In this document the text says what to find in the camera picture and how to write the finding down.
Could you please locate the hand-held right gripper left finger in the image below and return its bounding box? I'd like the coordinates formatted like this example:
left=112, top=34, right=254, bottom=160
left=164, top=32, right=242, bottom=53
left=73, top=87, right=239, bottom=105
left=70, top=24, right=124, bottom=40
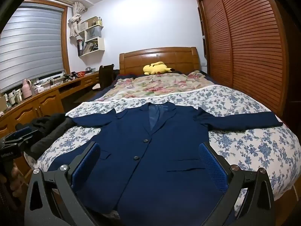
left=25, top=141, right=101, bottom=226

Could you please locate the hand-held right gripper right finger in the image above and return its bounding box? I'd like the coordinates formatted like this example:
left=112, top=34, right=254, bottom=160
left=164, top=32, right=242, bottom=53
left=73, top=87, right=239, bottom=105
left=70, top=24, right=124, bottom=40
left=199, top=142, right=275, bottom=226

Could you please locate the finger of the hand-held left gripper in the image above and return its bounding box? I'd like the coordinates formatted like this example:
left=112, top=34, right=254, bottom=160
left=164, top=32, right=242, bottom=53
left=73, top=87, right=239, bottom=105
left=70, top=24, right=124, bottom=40
left=14, top=126, right=43, bottom=140
left=3, top=135, right=37, bottom=150

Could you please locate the navy blue blazer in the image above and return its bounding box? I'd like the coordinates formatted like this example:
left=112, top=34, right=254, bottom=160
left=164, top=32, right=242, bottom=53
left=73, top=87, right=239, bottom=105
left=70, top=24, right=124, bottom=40
left=50, top=102, right=284, bottom=226

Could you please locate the person's left hand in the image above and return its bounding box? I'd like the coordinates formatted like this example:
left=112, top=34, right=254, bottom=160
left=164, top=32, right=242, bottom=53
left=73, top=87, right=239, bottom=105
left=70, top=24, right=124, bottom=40
left=9, top=163, right=21, bottom=191

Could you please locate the dark grey garment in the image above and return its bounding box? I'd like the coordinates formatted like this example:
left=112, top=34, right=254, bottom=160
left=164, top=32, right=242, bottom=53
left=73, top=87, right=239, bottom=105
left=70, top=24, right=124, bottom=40
left=25, top=121, right=76, bottom=161

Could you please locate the black garment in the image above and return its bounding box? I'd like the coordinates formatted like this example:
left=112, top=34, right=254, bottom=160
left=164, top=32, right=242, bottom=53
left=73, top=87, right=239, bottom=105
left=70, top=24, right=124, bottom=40
left=15, top=113, right=74, bottom=138

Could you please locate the wooden desk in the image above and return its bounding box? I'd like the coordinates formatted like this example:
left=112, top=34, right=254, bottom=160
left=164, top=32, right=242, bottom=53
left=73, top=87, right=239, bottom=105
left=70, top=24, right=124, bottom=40
left=0, top=72, right=100, bottom=170

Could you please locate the blue floral bed sheet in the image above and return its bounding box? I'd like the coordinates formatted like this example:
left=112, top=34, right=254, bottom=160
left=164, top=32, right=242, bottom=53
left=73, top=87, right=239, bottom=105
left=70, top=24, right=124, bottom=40
left=24, top=85, right=301, bottom=226

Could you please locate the pink thermos jug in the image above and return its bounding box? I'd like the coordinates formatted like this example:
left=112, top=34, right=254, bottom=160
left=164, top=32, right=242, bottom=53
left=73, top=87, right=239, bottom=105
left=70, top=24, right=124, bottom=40
left=22, top=79, right=32, bottom=98

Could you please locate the grey window blind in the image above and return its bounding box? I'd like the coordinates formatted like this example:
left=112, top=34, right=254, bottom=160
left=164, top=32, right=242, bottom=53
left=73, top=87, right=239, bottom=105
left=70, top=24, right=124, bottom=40
left=0, top=5, right=65, bottom=92

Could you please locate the dark wooden chair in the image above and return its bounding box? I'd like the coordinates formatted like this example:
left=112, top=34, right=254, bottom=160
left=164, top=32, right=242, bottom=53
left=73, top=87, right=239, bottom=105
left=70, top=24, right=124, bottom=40
left=92, top=64, right=115, bottom=91

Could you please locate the pink floral quilt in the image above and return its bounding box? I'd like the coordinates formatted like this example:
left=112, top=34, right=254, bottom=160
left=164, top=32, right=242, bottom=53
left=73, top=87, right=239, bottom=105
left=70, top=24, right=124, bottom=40
left=95, top=71, right=215, bottom=103

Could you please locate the stack of papers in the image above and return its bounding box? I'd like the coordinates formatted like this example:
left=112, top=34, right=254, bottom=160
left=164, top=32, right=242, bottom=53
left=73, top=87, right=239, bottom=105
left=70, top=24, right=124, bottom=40
left=83, top=41, right=99, bottom=53

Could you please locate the yellow plush toy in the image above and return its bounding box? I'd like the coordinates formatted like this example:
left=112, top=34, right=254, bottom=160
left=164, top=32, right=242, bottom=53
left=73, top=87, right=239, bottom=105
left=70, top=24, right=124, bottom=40
left=143, top=61, right=173, bottom=76

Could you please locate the wooden headboard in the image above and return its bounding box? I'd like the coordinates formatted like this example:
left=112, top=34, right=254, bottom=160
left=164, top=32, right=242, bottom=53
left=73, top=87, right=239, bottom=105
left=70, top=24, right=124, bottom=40
left=119, top=47, right=201, bottom=76

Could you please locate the wooden louvred wardrobe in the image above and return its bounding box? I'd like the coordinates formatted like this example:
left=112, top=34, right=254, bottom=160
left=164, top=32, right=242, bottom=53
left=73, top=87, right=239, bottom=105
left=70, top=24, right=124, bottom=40
left=193, top=0, right=292, bottom=123

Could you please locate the tied beige curtain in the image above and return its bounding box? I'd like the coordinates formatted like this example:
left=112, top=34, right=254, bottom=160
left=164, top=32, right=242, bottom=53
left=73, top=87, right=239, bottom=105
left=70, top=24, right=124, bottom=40
left=68, top=2, right=86, bottom=38

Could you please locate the grey paper bag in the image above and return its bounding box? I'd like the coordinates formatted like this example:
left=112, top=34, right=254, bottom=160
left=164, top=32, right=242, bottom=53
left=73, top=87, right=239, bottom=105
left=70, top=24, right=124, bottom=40
left=86, top=26, right=102, bottom=41

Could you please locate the white wall shelf unit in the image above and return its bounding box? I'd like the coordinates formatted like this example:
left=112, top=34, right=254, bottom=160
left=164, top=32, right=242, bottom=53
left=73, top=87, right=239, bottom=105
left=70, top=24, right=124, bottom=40
left=76, top=16, right=105, bottom=57

